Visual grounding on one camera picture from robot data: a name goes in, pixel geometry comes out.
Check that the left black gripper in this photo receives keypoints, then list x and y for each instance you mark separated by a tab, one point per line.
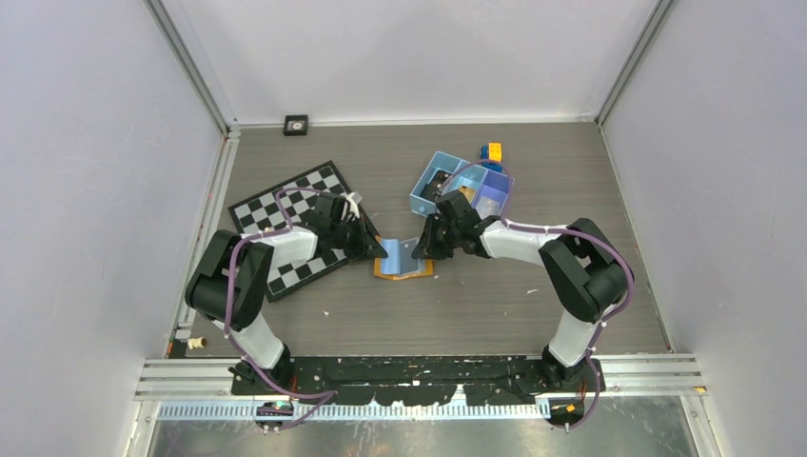
367	246

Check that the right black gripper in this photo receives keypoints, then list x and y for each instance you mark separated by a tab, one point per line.
426	248

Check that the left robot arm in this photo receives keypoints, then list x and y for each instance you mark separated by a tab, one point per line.
229	284

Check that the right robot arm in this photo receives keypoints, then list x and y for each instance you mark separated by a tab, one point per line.
592	281

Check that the black item in tray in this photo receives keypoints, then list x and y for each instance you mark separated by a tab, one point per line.
432	190

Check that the blue compartment tray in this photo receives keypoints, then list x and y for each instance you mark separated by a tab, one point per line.
486	190

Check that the blue orange toy block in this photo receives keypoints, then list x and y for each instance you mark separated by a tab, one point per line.
491	154

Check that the black white chessboard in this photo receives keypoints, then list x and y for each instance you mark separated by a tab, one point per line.
295	195

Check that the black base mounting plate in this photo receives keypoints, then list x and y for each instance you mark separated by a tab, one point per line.
418	381

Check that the small black square device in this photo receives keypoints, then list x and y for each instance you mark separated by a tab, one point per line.
296	125

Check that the small beige peg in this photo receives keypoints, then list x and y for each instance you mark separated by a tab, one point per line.
196	343

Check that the aluminium frame rail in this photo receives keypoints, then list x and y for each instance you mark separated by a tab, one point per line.
185	379

